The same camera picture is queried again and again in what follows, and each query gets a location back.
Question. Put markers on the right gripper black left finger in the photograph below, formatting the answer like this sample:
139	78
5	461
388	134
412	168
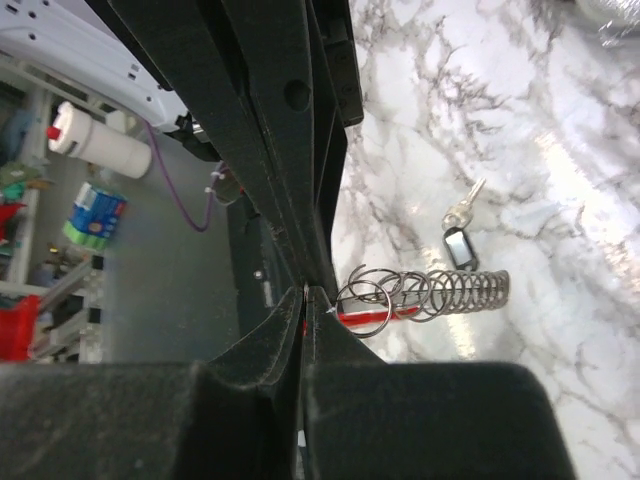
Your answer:
232	418

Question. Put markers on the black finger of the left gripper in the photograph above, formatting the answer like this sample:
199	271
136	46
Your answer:
303	91
191	48

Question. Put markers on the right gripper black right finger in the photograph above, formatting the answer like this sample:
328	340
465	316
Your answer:
367	419

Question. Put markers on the metal keyring coil red holder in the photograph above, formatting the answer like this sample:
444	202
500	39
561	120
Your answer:
374	298

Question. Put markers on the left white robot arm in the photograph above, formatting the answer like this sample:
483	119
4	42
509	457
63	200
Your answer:
68	38

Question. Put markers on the white cylinder red cap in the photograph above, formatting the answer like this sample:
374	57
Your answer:
76	134

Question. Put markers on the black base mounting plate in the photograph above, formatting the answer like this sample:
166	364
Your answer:
261	277

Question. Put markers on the black key tag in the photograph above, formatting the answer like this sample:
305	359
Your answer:
460	249

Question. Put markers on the blue green package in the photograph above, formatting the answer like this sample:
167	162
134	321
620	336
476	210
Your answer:
94	217

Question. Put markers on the small silver key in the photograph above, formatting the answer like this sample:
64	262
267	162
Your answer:
460	214

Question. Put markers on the red bin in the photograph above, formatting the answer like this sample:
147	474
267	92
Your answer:
17	329

